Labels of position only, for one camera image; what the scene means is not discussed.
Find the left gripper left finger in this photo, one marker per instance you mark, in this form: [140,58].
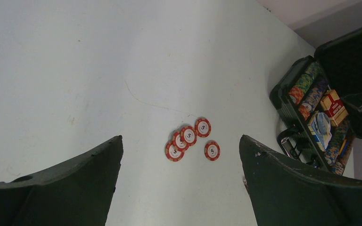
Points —
[76,192]

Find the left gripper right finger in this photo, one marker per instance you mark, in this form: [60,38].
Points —
[287,192]

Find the red Texas Hold'em card deck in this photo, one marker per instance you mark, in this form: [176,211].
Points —
[333,107]

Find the black poker set case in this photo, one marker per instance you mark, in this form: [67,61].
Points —
[341,64]

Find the blue round dealer button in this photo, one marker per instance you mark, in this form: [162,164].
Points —
[343,147]

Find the dark orange chip stack row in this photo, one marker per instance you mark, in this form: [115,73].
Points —
[341,161]

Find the blue card deck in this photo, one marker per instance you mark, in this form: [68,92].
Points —
[320,128]

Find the blue orange chip stack row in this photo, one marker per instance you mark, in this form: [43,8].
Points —
[335,143]

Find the red poker chip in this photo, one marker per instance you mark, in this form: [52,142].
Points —
[188,135]
[212,150]
[177,143]
[172,154]
[203,127]

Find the green chip stack row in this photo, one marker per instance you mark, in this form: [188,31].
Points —
[304,82]

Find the purple chip stack row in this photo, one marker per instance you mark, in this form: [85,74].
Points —
[313,97]

